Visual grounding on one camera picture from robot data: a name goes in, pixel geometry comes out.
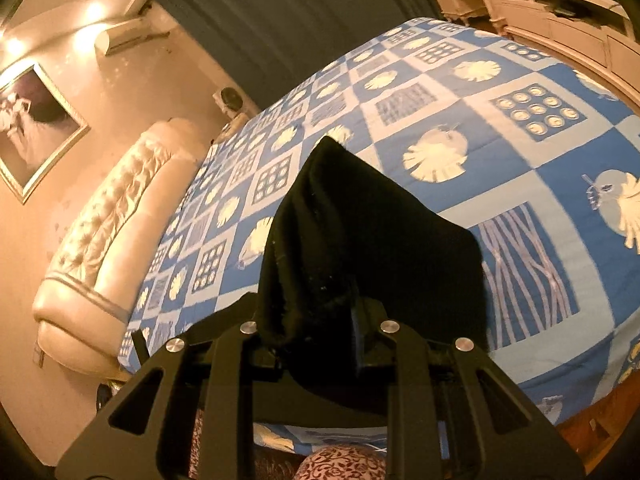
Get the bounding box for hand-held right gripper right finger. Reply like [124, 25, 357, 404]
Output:
[350, 297, 586, 480]

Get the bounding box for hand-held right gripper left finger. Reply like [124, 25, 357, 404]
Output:
[55, 292, 281, 480]

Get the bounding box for black pants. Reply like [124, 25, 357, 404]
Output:
[257, 135, 491, 413]

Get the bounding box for person's floral patterned clothing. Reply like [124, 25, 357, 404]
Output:
[190, 410, 391, 480]

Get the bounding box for cream tufted headboard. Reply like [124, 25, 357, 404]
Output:
[32, 117, 211, 376]

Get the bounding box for blue patterned bed blanket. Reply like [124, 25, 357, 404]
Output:
[117, 16, 640, 456]

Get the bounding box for dark green curtain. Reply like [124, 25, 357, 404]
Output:
[150, 0, 446, 111]

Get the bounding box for white air conditioner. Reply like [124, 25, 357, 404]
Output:
[94, 16, 171, 57]

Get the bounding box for white carved cabinet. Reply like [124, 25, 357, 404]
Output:
[500, 0, 640, 106]

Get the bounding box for framed wall picture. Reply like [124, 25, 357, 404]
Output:
[0, 62, 91, 205]

